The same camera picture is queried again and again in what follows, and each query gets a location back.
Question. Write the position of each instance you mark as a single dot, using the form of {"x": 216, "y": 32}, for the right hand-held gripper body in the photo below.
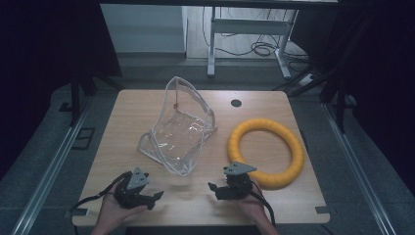
{"x": 236, "y": 186}

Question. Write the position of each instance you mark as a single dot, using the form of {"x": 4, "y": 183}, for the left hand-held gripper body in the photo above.
{"x": 130, "y": 192}

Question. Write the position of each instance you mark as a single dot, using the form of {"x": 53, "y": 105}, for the person's left hand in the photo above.
{"x": 111, "y": 212}

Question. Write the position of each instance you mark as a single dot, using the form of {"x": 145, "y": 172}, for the person's right hand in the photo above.
{"x": 253, "y": 209}

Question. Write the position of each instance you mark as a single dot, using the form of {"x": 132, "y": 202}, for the clear plastic bag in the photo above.
{"x": 176, "y": 137}

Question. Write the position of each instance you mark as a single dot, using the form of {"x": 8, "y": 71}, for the black round table grommet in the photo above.
{"x": 236, "y": 103}

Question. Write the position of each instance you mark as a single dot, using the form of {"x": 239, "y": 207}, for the black metal stand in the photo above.
{"x": 75, "y": 98}
{"x": 341, "y": 107}

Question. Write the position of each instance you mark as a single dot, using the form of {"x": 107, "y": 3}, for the white power strip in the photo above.
{"x": 307, "y": 79}

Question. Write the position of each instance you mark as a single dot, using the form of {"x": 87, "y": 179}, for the dark curtain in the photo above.
{"x": 385, "y": 65}
{"x": 39, "y": 49}

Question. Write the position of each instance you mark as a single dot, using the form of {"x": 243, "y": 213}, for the black rectangular floor frame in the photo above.
{"x": 83, "y": 138}

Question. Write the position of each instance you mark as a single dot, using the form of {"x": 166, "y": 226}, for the metal floor rail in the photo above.
{"x": 49, "y": 176}
{"x": 359, "y": 176}

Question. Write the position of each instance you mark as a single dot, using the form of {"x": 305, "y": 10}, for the white metal desk frame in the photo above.
{"x": 248, "y": 26}

